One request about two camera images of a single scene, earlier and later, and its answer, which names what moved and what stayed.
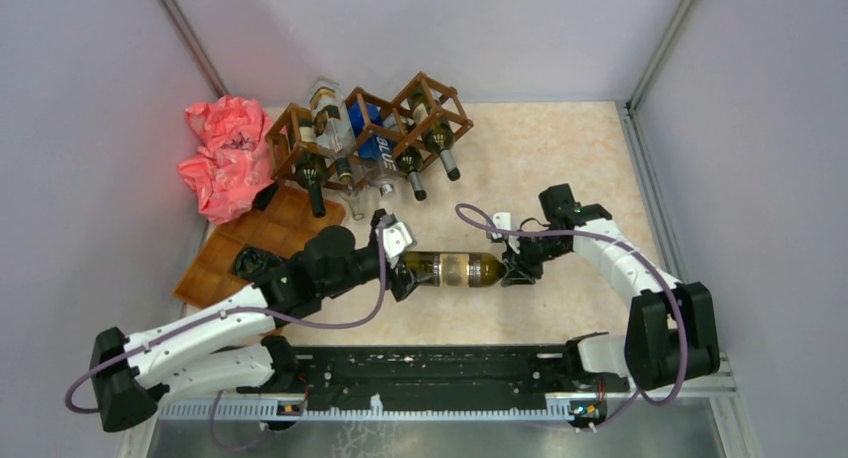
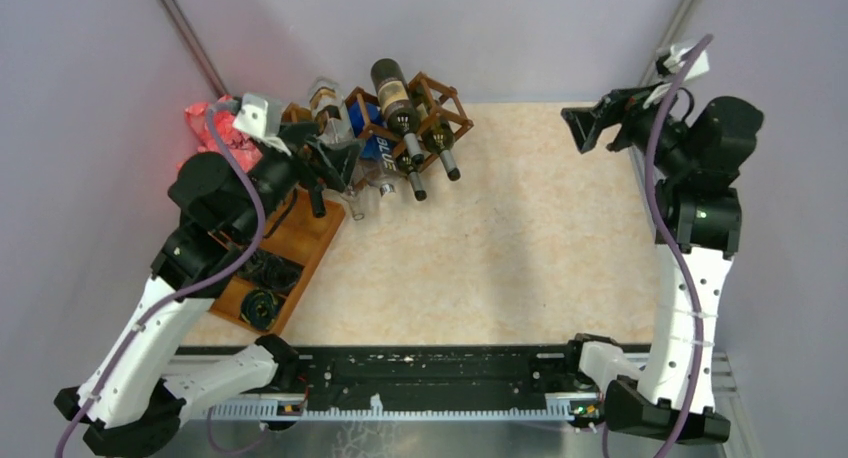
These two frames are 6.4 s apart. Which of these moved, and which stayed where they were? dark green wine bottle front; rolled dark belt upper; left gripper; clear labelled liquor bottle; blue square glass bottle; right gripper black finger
Moved: right gripper black finger; left gripper
Stayed: dark green wine bottle front; rolled dark belt upper; blue square glass bottle; clear labelled liquor bottle
